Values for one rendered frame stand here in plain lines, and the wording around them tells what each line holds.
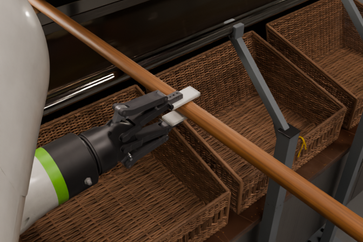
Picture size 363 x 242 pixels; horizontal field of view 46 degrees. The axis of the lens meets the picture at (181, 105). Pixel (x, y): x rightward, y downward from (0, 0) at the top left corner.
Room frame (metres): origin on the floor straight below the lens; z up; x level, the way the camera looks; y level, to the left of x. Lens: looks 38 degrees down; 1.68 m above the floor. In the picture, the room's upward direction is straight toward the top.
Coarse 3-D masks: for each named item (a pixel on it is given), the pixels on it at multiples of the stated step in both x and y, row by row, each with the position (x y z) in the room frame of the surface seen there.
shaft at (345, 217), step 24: (72, 24) 0.92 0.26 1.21; (96, 48) 0.83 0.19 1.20; (144, 72) 0.72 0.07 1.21; (192, 120) 0.59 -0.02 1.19; (216, 120) 0.57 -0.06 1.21; (240, 144) 0.51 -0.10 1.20; (264, 168) 0.47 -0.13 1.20; (288, 168) 0.46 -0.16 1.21; (312, 192) 0.41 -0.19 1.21; (336, 216) 0.37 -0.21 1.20; (360, 240) 0.34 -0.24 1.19
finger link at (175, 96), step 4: (160, 92) 0.60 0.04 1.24; (172, 92) 0.63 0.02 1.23; (176, 92) 0.63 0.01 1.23; (180, 92) 0.63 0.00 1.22; (168, 96) 0.62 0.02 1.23; (172, 96) 0.62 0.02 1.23; (176, 96) 0.62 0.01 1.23; (180, 96) 0.62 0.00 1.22; (168, 100) 0.60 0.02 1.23; (172, 100) 0.61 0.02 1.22; (176, 100) 0.61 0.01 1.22
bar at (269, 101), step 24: (288, 0) 1.14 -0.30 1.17; (240, 24) 1.00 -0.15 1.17; (360, 24) 1.23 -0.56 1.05; (168, 48) 0.87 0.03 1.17; (192, 48) 0.90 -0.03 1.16; (240, 48) 0.97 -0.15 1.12; (120, 72) 0.77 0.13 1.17; (72, 96) 0.69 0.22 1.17; (264, 96) 0.90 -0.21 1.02; (360, 120) 1.15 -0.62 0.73; (288, 144) 0.81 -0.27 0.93; (360, 144) 1.13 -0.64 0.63; (336, 192) 1.15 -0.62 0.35; (264, 216) 0.83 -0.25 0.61; (264, 240) 0.82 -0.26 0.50; (312, 240) 1.16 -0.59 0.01; (336, 240) 1.16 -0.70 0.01
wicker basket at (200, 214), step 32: (128, 96) 1.16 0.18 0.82; (64, 128) 1.01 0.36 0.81; (160, 160) 1.08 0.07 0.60; (192, 160) 0.95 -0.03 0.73; (96, 192) 0.94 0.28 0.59; (128, 192) 0.95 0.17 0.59; (160, 192) 0.94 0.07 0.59; (192, 192) 0.94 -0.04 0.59; (224, 192) 0.84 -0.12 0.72; (32, 224) 0.82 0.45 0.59; (64, 224) 0.82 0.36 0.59; (96, 224) 0.82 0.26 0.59; (128, 224) 0.82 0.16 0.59; (160, 224) 0.82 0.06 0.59; (192, 224) 0.74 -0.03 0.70; (224, 224) 0.82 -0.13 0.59
